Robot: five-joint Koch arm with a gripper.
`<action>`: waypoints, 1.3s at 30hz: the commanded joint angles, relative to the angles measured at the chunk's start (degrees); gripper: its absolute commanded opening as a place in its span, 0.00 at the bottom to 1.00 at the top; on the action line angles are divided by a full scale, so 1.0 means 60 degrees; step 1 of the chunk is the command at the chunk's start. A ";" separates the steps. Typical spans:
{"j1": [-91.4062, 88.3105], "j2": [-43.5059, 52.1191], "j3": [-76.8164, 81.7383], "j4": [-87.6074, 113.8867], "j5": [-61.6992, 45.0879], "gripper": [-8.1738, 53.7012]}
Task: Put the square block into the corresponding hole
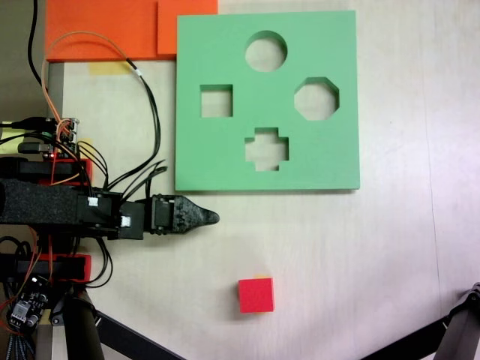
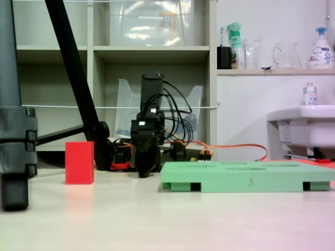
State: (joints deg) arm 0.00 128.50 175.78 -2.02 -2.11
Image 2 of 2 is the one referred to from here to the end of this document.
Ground beige shelf unit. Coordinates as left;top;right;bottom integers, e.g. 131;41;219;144
12;0;218;157

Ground black tripod brace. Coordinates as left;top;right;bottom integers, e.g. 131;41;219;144
36;124;87;146

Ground white cord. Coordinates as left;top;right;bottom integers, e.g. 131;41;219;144
21;101;221;109

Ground small clear sanitizer bottle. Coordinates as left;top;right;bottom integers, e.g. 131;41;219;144
303;82;319;107

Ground red table clamp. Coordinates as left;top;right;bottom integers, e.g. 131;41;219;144
109;161;132;171

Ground white wall shelf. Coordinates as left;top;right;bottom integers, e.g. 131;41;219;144
217;68;335;77

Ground green white spray bottle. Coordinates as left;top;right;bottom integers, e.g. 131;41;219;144
226;21;245;70

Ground clear measuring cup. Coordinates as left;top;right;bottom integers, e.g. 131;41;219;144
242;38;263;71

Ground white blue soap pump bottle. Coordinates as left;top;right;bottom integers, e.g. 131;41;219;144
307;26;335;70

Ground slim black tripod leg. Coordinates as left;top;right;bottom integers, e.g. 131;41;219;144
44;0;110;170

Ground red square block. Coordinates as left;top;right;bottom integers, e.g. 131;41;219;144
64;141;95;185

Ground clear plastic storage box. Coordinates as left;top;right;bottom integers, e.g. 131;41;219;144
108;0;196;47

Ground white sink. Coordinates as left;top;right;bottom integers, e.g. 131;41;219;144
266;105;335;155

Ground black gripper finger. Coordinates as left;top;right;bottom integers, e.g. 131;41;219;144
135;149;155;179
151;145;161;173

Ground green shape sorter board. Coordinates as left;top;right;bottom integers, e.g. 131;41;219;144
160;161;335;193

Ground black cup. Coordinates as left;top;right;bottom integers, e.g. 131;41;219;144
217;45;233;70

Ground thin black servo wires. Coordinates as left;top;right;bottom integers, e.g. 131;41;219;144
146;79;196;145

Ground clear glass pitcher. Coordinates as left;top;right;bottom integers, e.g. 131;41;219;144
272;41;303;70

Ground thin orange wire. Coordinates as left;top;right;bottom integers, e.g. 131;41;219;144
183;141;268;162

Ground small connector board with wires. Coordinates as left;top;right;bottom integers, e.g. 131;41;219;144
197;149;214;162

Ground thick grey tripod leg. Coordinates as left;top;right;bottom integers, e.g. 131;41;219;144
0;0;38;211

